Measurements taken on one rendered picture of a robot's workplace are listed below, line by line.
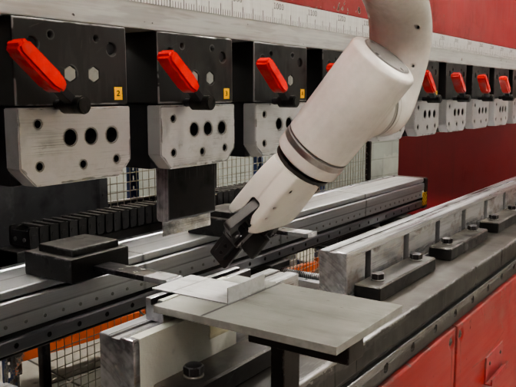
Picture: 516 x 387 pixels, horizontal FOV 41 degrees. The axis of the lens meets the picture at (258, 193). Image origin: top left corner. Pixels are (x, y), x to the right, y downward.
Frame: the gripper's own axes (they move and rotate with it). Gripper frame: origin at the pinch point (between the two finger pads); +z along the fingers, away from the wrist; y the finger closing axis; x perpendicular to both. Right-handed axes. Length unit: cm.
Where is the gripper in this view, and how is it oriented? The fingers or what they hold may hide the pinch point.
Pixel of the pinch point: (239, 246)
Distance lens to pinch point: 91.8
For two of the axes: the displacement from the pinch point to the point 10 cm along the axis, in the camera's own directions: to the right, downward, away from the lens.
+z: -5.3, 7.1, 4.7
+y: -5.7, 1.2, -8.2
